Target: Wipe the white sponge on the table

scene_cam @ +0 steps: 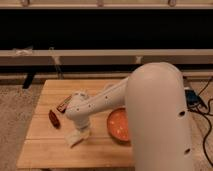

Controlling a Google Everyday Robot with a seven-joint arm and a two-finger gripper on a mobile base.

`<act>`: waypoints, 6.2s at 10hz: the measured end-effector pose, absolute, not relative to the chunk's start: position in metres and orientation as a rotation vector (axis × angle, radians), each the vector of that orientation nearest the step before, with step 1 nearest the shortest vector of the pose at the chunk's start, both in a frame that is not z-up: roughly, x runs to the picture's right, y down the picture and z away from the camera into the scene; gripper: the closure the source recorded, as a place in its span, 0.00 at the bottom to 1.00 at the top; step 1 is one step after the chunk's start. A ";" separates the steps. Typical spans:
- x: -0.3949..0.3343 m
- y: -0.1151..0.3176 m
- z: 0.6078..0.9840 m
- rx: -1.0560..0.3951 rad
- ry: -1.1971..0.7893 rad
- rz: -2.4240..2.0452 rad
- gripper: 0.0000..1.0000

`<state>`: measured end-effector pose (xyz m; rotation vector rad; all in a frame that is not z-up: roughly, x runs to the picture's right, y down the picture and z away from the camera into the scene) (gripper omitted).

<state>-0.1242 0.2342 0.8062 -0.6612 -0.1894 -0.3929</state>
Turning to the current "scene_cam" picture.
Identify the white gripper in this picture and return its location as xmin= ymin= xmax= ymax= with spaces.
xmin=70 ymin=118 xmax=91 ymax=139

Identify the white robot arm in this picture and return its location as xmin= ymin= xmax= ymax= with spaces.
xmin=66 ymin=62 xmax=194 ymax=171

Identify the dark red sausage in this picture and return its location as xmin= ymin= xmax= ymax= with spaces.
xmin=49 ymin=110 xmax=60 ymax=129

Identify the brown chocolate bar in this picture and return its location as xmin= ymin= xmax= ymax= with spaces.
xmin=57 ymin=96 xmax=72 ymax=113

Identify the wooden table board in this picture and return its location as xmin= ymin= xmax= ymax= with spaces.
xmin=17 ymin=79 xmax=133 ymax=169

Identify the orange bowl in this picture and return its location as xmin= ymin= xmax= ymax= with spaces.
xmin=107 ymin=108 xmax=130 ymax=142

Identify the blue power box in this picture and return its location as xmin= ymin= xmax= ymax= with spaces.
xmin=185 ymin=89 xmax=200 ymax=107

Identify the grey metal rail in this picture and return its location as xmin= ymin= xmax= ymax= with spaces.
xmin=0 ymin=49 xmax=213 ymax=66

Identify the black cable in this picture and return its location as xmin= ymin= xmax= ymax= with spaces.
xmin=188 ymin=77 xmax=213 ymax=167

